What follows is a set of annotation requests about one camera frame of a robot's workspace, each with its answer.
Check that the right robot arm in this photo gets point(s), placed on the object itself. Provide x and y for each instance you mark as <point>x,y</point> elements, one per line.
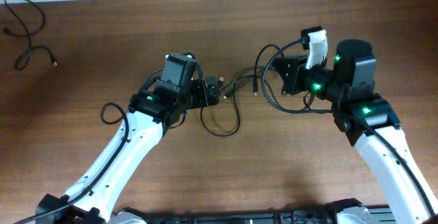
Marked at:
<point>368,121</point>

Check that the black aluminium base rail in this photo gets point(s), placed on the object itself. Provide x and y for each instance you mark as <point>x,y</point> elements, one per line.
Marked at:
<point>342,211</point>

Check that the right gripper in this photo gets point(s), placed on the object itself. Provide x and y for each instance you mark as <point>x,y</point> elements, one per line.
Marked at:
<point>292,75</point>

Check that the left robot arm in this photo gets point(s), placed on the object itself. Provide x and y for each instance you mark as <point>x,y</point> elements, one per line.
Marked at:
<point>151,112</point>

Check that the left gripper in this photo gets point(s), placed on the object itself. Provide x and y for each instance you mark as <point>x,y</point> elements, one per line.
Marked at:
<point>202,98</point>

